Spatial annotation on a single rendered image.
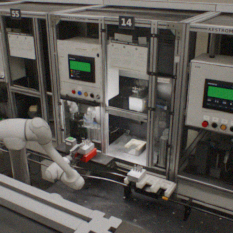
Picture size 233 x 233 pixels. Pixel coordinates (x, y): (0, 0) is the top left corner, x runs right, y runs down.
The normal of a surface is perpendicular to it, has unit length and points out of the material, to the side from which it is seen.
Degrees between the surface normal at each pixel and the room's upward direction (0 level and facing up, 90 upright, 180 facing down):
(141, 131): 90
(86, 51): 90
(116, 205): 0
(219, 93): 90
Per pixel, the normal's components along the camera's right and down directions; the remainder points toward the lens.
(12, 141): 0.00, 0.51
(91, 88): -0.50, 0.36
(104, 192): 0.00, -0.91
